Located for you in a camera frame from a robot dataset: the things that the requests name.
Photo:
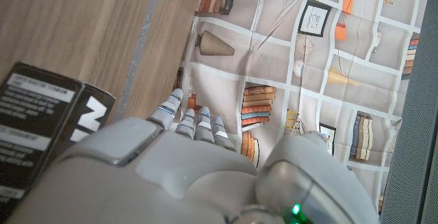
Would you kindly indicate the black Nitro box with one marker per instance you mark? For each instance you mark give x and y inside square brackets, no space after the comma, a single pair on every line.
[34,114]

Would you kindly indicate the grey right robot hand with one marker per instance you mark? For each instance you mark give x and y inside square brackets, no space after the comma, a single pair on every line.
[171,183]

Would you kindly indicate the printed bookshelf backdrop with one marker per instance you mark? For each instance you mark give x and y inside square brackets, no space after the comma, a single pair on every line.
[273,63]

